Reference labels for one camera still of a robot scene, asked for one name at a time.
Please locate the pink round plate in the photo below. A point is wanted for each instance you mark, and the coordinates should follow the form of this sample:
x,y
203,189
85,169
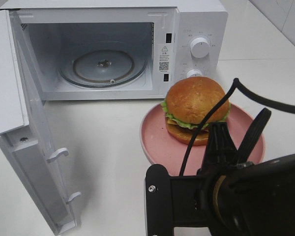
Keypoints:
x,y
161,148

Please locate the white warning label sticker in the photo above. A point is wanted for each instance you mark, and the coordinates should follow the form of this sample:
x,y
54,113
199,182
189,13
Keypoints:
x,y
164,57

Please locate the white round knob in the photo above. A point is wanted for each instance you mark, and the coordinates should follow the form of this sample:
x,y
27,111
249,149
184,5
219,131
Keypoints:
x,y
194,73
199,46

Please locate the white microwave door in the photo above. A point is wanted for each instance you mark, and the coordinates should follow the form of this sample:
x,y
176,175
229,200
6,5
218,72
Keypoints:
x,y
25,137

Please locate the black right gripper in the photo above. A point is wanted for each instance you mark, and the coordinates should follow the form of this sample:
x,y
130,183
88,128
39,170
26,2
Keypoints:
x,y
192,201

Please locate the white microwave oven body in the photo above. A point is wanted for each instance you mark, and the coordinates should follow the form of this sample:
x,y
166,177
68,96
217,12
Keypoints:
x,y
57,26

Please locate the burger with lettuce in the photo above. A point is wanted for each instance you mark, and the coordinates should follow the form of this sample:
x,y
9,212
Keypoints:
x,y
187,103

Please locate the lower white round knob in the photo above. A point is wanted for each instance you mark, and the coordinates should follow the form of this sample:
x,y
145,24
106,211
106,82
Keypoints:
x,y
194,73

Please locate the glass microwave turntable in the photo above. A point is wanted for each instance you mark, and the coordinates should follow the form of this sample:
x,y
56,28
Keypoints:
x,y
103,64

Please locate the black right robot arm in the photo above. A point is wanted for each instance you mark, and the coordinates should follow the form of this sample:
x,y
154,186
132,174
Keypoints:
x,y
234,197

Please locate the upper white round knob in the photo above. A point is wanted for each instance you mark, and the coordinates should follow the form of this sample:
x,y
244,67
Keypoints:
x,y
199,46

